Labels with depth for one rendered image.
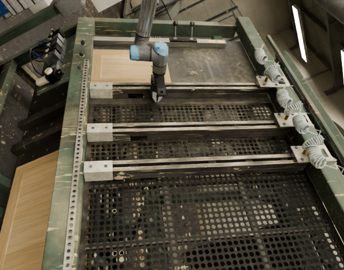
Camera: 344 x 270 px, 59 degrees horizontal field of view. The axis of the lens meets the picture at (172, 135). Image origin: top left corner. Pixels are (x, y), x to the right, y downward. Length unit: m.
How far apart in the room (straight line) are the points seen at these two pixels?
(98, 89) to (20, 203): 0.77
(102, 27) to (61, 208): 1.52
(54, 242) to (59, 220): 0.09
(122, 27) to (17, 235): 1.58
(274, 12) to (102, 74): 9.70
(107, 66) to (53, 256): 1.22
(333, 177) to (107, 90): 1.24
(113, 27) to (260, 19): 9.09
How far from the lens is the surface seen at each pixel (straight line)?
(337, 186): 1.61
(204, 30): 2.57
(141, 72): 2.00
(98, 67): 2.03
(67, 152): 1.51
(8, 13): 1.80
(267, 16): 11.31
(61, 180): 1.42
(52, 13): 2.44
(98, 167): 1.41
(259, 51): 2.05
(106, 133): 1.55
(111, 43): 2.26
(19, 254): 1.76
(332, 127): 2.39
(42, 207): 1.79
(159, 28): 2.50
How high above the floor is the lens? 1.63
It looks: 13 degrees down
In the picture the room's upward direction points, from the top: 68 degrees clockwise
